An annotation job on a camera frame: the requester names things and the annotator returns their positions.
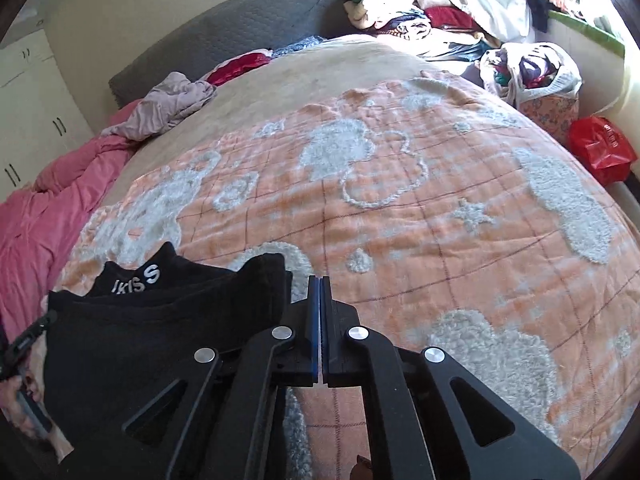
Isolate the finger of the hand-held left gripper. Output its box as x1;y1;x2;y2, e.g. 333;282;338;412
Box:
12;309;59;357

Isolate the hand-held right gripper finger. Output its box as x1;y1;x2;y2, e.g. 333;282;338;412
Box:
320;275;581;480
122;275;321;480

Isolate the black sweater with orange patches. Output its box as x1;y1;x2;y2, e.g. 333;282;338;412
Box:
42;241;297;480

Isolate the pile of mixed clothes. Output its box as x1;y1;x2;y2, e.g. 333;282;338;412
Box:
342;0;507;61

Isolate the white plastic bag of clothes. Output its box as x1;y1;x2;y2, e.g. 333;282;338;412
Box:
480;42;584;107

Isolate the person's left hand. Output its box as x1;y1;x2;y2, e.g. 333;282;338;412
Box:
0;367;47;433

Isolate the pink quilt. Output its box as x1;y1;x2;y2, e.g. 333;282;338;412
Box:
0;100;147;332

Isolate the orange and white fleece blanket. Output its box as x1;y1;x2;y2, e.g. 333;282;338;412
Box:
55;77;640;467

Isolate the white wardrobe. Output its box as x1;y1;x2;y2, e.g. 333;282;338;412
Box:
0;25;96;206

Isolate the beige bed sheet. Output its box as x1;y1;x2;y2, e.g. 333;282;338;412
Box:
100;35;482;196

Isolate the mauve crumpled garment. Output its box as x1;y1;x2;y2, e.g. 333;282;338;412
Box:
102;72;219;141

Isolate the red cloth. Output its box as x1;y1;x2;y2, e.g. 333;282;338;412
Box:
206;50;274;86

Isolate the blue grey cloth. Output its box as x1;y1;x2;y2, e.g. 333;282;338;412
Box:
272;35;329;59

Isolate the floral storage box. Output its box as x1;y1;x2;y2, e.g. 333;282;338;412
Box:
517;92;581;142

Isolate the grey quilted headboard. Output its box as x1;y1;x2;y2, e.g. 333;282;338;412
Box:
109;0;352;109

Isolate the red plastic bag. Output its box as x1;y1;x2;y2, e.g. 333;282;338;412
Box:
569;116;639;187

